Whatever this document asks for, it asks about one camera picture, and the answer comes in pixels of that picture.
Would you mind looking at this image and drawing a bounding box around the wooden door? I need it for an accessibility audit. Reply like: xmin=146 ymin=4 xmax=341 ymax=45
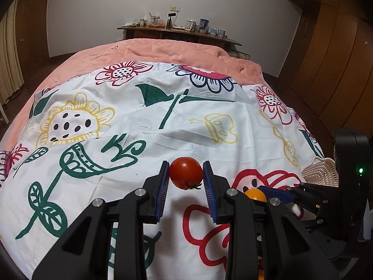
xmin=14 ymin=0 xmax=50 ymax=76

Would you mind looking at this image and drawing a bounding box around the beige curtain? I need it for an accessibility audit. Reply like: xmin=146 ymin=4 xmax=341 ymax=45
xmin=0 ymin=3 xmax=25 ymax=104

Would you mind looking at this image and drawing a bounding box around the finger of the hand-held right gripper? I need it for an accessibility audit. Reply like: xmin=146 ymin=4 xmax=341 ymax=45
xmin=258 ymin=182 xmax=338 ymax=210

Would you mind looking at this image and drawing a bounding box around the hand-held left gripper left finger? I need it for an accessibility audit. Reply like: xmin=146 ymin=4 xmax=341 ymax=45
xmin=32 ymin=160 xmax=170 ymax=280

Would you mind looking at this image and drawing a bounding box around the wooden wardrobe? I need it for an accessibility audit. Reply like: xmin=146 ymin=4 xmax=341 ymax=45
xmin=280 ymin=0 xmax=373 ymax=164

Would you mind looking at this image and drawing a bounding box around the pink quilt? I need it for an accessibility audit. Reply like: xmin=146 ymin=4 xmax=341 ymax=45
xmin=0 ymin=38 xmax=264 ymax=152

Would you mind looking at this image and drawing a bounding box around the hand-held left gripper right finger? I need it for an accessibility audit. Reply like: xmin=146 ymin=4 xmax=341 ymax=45
xmin=202 ymin=160 xmax=340 ymax=280

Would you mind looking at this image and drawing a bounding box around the white floral printed blanket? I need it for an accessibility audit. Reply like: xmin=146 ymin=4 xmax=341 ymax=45
xmin=0 ymin=61 xmax=327 ymax=280

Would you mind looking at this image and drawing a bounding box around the yellow-orange round orange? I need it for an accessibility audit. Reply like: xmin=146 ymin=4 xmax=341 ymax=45
xmin=244 ymin=189 xmax=268 ymax=203

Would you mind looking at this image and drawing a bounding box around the clear food container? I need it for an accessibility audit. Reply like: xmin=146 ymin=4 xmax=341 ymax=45
xmin=147 ymin=14 xmax=166 ymax=28

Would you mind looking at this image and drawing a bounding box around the red tomato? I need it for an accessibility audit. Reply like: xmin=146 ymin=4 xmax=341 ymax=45
xmin=169 ymin=157 xmax=204 ymax=190

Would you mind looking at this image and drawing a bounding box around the wooden sideboard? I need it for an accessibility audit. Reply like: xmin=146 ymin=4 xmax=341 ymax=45
xmin=117 ymin=25 xmax=242 ymax=47

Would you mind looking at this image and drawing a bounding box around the white perforated plastic basket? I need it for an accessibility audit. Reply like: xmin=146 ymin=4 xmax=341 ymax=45
xmin=301 ymin=157 xmax=340 ymax=188

